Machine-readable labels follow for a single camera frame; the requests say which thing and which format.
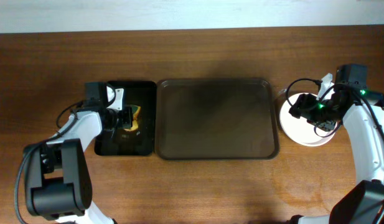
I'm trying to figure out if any pink-rimmed plate with sauce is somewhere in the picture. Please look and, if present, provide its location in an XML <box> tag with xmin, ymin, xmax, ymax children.
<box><xmin>279</xmin><ymin>101</ymin><xmax>335</xmax><ymax>147</ymax></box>

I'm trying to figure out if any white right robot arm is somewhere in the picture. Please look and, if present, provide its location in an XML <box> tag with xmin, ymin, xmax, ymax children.
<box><xmin>288</xmin><ymin>91</ymin><xmax>384</xmax><ymax>223</ymax></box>

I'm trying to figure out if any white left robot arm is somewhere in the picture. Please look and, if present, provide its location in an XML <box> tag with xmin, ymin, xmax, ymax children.
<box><xmin>14</xmin><ymin>103</ymin><xmax>133</xmax><ymax>223</ymax></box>

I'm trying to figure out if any green and yellow sponge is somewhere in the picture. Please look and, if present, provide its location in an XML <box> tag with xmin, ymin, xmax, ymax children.
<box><xmin>124</xmin><ymin>105</ymin><xmax>141</xmax><ymax>132</ymax></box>

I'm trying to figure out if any brown serving tray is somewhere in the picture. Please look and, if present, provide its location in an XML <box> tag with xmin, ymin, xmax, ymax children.
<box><xmin>154</xmin><ymin>78</ymin><xmax>279</xmax><ymax>161</ymax></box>

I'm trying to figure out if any black water tray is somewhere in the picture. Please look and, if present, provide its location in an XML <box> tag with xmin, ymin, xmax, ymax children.
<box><xmin>94</xmin><ymin>80</ymin><xmax>157</xmax><ymax>156</ymax></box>

